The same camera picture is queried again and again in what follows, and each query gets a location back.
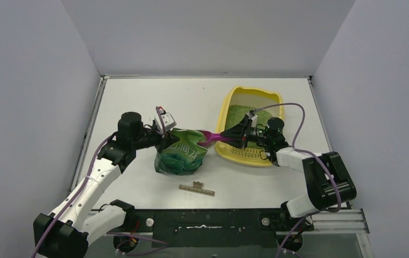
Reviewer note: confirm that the magenta plastic scoop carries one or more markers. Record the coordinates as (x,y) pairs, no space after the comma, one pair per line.
(210,138)

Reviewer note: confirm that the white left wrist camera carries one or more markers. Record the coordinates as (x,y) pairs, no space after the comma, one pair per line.
(164,123)

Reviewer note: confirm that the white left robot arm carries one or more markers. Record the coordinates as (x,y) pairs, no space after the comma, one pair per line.
(68,230)

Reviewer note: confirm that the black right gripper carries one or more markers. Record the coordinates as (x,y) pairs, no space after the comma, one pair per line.
(246,129)

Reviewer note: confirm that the yellow litter box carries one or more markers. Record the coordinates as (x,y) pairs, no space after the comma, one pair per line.
(247,96)

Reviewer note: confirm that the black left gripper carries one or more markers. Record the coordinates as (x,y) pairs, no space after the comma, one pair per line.
(165,140)

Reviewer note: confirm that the green cat litter bag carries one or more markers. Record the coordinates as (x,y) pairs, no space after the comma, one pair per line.
(183,157)

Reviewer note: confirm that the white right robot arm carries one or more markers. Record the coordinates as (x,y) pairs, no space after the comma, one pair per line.
(327,179)

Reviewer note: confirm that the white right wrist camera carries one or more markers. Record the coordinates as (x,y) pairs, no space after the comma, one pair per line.
(251,114)

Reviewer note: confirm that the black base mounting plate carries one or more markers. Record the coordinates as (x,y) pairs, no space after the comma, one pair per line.
(200,228)

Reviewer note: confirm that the green litter granules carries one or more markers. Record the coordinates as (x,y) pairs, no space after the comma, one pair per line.
(236,114)

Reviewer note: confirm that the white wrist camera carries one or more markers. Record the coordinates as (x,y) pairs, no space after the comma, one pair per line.
(164,123)
(251,114)

